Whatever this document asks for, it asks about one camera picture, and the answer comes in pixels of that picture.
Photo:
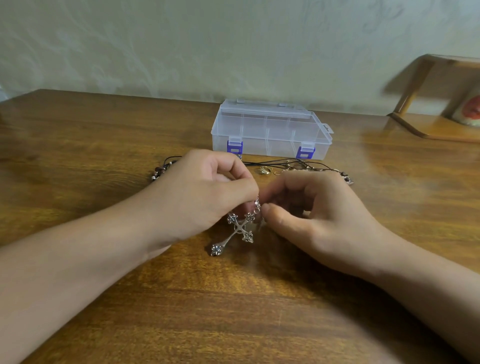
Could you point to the person's left hand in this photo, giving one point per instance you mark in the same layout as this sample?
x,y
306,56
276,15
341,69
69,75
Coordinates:
x,y
195,199

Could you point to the person's right hand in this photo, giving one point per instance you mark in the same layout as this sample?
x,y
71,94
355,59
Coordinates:
x,y
330,225

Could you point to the clear plastic organizer box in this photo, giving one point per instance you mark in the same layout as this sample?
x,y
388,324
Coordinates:
x,y
271,131

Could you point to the person's right forearm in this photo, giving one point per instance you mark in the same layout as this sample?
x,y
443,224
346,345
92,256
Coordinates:
x,y
446,307

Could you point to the person's left forearm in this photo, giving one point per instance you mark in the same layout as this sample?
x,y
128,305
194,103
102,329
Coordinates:
x,y
60,285

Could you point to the wooden shelf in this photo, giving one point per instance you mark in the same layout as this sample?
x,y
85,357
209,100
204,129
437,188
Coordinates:
x,y
439,124

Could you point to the white printed mug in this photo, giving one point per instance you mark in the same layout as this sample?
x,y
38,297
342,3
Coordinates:
x,y
471,109

